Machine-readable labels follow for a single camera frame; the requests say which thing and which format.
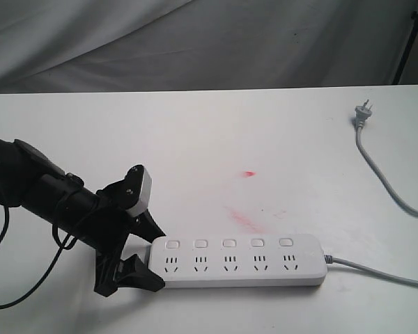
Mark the black stand in background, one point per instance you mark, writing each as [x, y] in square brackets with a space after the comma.
[407, 48]

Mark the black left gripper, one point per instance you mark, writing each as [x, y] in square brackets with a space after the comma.
[107, 228]

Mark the white five-socket power strip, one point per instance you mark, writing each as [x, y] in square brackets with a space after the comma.
[242, 260]

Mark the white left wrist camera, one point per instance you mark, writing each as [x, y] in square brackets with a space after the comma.
[141, 204]

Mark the grey backdrop cloth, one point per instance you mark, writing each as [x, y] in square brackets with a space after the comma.
[117, 46]

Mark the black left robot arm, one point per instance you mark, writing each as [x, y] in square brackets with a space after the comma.
[30, 180]

